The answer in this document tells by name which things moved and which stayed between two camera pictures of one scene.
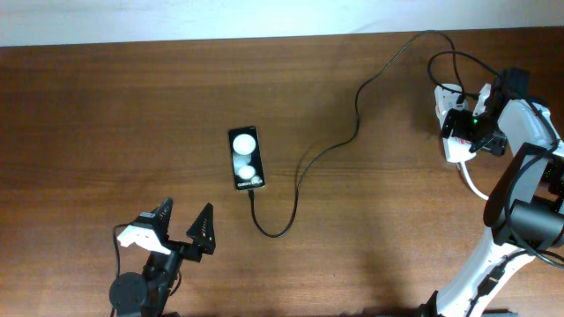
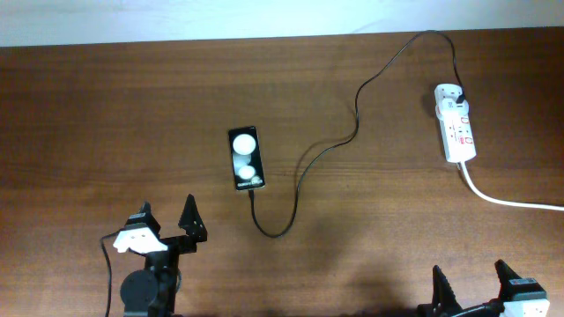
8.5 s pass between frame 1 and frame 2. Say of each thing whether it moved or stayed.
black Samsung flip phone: stayed
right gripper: moved
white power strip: stayed
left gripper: moved
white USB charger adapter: stayed
